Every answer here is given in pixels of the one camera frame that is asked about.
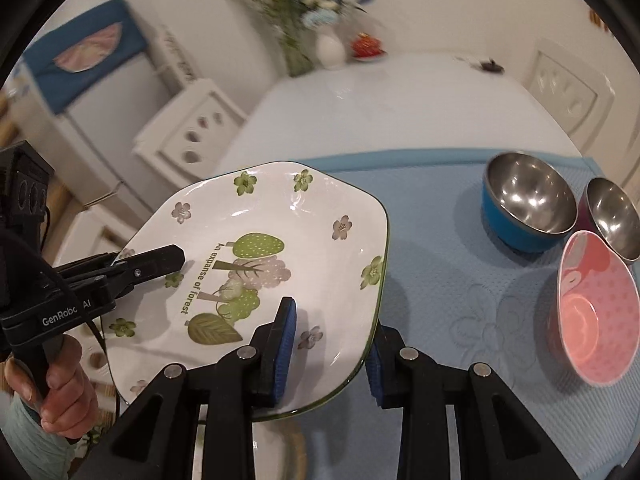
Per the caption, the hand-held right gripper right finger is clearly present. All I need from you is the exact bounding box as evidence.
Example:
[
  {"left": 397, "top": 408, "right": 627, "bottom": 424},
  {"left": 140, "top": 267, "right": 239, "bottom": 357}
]
[{"left": 365, "top": 322, "right": 567, "bottom": 480}]

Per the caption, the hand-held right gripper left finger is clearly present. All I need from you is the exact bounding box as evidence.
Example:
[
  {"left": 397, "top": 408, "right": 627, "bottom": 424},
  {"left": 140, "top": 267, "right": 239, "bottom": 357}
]
[{"left": 75, "top": 296, "right": 298, "bottom": 480}]

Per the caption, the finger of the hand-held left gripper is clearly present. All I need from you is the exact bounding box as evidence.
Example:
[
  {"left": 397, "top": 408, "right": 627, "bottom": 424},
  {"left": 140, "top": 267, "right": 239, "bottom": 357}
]
[{"left": 52, "top": 244, "right": 187, "bottom": 307}]

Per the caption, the white floral square plate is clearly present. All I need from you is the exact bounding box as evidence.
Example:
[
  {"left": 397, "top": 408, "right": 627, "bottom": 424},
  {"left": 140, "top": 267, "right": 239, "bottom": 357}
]
[{"left": 99, "top": 161, "right": 390, "bottom": 422}]

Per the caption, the pink dotted bowl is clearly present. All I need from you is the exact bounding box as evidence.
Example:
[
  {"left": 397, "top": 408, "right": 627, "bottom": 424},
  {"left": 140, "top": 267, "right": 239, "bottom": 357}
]
[{"left": 544, "top": 230, "right": 637, "bottom": 387}]

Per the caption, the blue steel bowl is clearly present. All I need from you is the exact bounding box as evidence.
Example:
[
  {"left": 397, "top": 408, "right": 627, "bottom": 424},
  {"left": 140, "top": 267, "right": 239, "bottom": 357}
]
[{"left": 481, "top": 151, "right": 579, "bottom": 254}]

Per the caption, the stainless steel bowl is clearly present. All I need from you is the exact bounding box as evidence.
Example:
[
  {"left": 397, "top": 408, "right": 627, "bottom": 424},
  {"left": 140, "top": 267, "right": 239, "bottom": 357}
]
[{"left": 579, "top": 177, "right": 640, "bottom": 264}]

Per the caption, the person's left forearm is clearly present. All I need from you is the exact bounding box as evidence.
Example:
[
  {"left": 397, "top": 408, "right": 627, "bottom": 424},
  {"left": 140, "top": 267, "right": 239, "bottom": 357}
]
[{"left": 0, "top": 395, "right": 76, "bottom": 480}]

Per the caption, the person's left hand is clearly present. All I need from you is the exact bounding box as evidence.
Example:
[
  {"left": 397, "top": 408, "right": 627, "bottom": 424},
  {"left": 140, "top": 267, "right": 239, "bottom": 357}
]
[{"left": 4, "top": 332, "right": 99, "bottom": 444}]

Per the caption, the blue table mat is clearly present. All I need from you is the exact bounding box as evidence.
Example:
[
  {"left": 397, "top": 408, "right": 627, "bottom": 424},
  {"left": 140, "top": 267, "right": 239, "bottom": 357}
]
[{"left": 280, "top": 150, "right": 640, "bottom": 480}]

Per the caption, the white refrigerator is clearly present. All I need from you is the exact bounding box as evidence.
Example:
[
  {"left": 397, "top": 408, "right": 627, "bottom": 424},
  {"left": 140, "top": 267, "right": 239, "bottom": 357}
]
[{"left": 0, "top": 50, "right": 176, "bottom": 216}]

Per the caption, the white wooden dining chair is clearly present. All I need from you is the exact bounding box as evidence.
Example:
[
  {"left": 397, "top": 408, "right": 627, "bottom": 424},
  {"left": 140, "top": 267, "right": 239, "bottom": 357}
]
[
  {"left": 132, "top": 79, "right": 249, "bottom": 187},
  {"left": 525, "top": 37, "right": 619, "bottom": 150}
]

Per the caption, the white carved shelf rack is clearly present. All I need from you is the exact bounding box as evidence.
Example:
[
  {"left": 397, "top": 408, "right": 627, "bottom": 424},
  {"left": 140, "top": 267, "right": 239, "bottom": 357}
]
[{"left": 154, "top": 25, "right": 199, "bottom": 87}]

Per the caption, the blue cloth refrigerator cover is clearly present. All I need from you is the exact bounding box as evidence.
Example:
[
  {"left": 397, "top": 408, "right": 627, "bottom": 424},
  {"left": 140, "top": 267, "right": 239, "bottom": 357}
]
[{"left": 22, "top": 0, "right": 152, "bottom": 116}]

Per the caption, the glass vase with dried flowers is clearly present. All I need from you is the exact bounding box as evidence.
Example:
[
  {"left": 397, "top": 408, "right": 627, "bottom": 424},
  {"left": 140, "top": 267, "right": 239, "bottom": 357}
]
[{"left": 212, "top": 0, "right": 322, "bottom": 79}]

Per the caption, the white vase with blue flowers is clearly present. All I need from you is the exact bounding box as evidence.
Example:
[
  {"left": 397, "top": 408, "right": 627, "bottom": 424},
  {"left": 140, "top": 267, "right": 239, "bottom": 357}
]
[{"left": 297, "top": 0, "right": 375, "bottom": 71}]

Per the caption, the red lidded teacup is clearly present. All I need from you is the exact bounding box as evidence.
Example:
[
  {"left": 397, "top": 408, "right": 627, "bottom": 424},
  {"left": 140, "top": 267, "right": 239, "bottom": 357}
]
[{"left": 350, "top": 31, "right": 389, "bottom": 63}]

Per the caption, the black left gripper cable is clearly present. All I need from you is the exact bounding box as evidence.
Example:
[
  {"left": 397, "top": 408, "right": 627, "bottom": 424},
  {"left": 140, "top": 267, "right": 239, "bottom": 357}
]
[{"left": 30, "top": 204, "right": 124, "bottom": 418}]

